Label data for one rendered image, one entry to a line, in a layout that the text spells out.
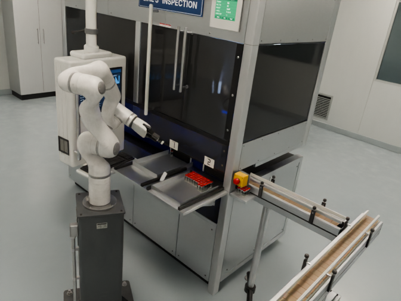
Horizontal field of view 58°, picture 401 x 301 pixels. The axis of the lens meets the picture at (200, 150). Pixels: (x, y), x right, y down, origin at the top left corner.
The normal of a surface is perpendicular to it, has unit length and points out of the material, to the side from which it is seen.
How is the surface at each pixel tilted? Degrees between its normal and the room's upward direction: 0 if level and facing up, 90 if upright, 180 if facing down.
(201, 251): 90
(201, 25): 90
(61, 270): 0
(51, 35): 90
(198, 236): 90
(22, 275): 0
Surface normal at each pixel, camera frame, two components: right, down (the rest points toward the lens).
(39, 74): 0.73, 0.34
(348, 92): -0.68, 0.22
